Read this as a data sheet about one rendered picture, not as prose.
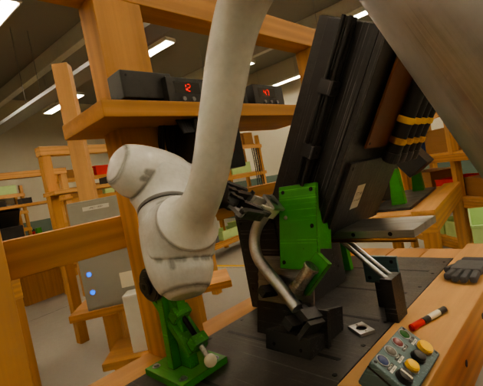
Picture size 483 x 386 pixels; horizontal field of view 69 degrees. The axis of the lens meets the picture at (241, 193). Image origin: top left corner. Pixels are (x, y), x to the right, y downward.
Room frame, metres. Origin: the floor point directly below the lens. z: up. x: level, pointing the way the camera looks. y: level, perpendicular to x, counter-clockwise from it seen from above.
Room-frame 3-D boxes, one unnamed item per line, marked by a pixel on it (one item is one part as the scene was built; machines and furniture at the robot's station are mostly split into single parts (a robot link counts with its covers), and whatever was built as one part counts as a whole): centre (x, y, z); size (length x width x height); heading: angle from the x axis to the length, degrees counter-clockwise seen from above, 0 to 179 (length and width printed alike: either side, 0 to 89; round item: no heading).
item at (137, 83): (0.94, 0.21, 1.59); 0.15 x 0.07 x 0.07; 135
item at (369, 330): (0.83, -0.22, 0.90); 0.06 x 0.04 x 0.01; 14
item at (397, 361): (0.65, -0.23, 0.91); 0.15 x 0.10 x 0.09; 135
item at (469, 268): (1.07, -0.63, 0.91); 0.20 x 0.11 x 0.03; 134
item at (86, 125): (1.18, 0.03, 1.52); 0.90 x 0.25 x 0.04; 135
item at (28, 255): (1.25, 0.11, 1.23); 1.30 x 0.05 x 0.09; 135
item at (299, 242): (0.89, -0.15, 1.17); 0.13 x 0.12 x 0.20; 135
